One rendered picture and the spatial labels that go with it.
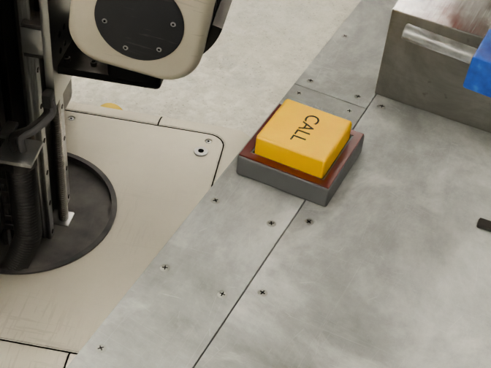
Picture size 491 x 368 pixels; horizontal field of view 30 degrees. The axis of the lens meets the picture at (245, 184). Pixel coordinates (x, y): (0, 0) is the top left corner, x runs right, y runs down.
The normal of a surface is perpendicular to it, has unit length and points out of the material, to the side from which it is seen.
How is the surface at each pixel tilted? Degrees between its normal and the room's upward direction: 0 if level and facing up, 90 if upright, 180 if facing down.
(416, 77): 90
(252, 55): 0
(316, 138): 0
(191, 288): 0
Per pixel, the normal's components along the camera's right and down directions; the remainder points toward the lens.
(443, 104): -0.44, 0.58
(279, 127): 0.07, -0.74
